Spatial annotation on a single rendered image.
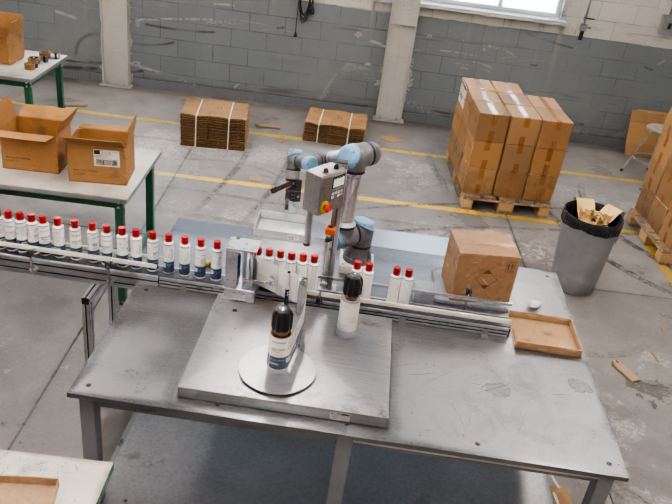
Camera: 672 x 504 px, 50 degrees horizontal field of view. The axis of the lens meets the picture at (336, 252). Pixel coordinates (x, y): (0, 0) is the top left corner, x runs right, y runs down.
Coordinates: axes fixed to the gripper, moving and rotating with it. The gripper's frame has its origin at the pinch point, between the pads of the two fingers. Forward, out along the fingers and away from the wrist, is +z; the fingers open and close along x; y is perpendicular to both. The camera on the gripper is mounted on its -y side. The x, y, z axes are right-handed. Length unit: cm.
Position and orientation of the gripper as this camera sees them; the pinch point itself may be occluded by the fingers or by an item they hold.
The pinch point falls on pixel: (285, 215)
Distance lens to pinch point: 383.3
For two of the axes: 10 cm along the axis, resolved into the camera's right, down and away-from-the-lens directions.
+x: -0.5, -2.0, 9.8
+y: 9.9, 0.9, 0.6
